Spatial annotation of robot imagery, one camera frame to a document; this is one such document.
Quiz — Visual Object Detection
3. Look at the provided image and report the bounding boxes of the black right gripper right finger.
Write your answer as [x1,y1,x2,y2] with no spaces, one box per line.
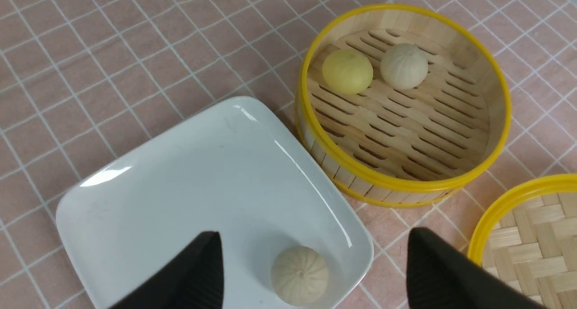
[406,227,543,309]

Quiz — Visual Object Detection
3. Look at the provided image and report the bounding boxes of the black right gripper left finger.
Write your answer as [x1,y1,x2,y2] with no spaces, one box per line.
[112,231,224,309]

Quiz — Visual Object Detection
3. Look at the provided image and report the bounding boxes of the beige steamed bun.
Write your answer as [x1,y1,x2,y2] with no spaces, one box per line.
[380,43,429,90]
[270,246,330,306]

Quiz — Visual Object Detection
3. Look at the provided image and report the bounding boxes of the yellow steamed bun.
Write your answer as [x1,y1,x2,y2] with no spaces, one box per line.
[321,49,374,95]

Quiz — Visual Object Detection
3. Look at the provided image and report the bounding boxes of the white square plate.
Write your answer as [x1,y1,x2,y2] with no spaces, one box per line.
[56,97,374,309]

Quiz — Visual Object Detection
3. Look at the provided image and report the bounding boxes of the yellow-rimmed woven steamer lid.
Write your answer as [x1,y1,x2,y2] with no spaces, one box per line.
[467,174,577,309]

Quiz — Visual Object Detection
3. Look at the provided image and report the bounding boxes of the yellow-rimmed bamboo steamer basket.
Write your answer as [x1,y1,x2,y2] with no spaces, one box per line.
[295,5,512,208]

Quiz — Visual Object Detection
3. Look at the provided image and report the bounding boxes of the pink checkered tablecloth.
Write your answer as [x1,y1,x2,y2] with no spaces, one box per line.
[0,0,577,309]

